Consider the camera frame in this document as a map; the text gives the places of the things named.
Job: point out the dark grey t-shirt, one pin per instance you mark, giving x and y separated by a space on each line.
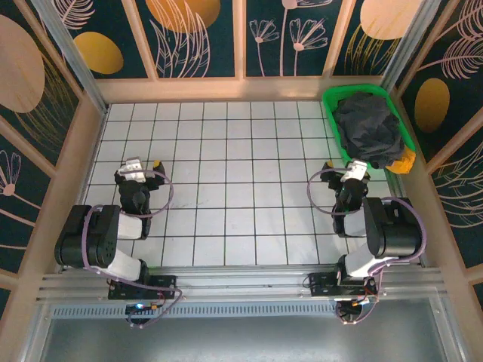
368 128

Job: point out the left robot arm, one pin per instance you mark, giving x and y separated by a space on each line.
126 228

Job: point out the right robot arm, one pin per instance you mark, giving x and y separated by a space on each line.
392 234

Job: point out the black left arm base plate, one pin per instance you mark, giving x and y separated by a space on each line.
166 284

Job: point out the green plastic basket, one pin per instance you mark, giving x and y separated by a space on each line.
329 109

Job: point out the sheet metal tray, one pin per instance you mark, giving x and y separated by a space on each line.
245 339

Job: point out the aluminium corner post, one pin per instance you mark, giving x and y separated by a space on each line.
71 49
407 45

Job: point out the perforated metal strip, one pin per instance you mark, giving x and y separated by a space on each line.
245 310

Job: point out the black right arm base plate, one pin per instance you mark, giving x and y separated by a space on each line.
320 284

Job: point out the yellow t-shirt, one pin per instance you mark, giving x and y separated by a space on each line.
403 164

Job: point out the aluminium mounting rail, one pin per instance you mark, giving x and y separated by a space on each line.
245 281

